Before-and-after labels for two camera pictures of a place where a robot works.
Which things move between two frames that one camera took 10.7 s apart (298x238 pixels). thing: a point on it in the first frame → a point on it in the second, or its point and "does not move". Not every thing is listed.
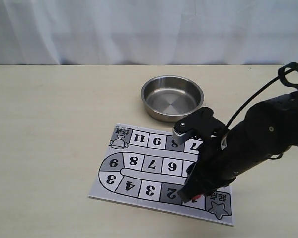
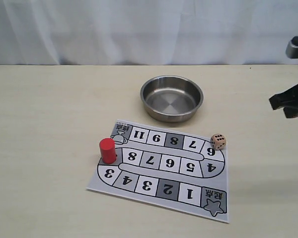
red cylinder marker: [197, 197] → [108, 148]
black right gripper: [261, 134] → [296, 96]
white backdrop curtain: [148, 32] does not move
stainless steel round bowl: [168, 98] does not move
